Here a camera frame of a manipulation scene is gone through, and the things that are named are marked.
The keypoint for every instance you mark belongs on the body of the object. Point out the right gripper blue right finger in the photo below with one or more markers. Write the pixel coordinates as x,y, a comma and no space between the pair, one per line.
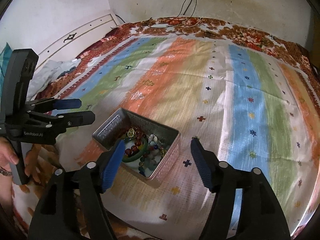
202,167

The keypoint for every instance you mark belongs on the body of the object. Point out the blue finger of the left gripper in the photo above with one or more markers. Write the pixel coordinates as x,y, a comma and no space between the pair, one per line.
65,103
77,118

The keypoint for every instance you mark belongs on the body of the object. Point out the floral brown bedsheet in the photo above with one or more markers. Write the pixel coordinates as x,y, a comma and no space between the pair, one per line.
25,198

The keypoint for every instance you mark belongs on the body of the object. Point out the striped colourful mat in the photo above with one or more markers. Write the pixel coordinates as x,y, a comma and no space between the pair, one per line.
250,109

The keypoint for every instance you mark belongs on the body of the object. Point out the light blue crumpled cloth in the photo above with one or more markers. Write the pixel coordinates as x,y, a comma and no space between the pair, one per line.
49,73

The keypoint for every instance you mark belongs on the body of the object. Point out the person left hand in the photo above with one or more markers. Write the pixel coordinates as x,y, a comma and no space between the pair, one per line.
8,156

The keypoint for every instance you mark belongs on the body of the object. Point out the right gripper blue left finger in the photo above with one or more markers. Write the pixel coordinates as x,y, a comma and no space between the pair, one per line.
111,164

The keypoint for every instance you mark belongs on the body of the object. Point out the white wooden headboard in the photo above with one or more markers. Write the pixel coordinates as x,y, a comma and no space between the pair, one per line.
72,44

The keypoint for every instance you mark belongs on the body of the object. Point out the green jade bangle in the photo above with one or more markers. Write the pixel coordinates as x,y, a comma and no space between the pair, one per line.
136,151

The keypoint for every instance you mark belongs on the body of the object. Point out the silver metal tin box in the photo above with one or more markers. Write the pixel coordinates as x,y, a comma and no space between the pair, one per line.
150,149

